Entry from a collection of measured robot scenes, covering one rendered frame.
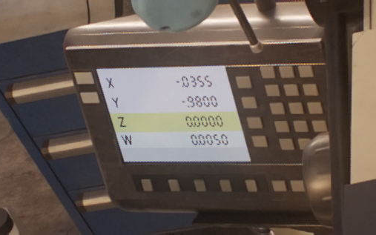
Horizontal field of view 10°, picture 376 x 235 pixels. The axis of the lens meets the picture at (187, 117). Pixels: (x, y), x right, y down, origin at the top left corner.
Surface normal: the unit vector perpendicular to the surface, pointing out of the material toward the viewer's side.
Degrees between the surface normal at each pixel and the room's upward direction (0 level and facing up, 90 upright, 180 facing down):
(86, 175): 90
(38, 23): 102
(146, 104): 71
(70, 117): 90
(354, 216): 0
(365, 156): 0
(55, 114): 90
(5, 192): 0
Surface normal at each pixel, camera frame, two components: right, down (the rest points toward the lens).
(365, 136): -0.36, -0.65
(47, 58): -0.12, 0.74
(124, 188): -0.40, 0.50
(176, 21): 0.25, 0.61
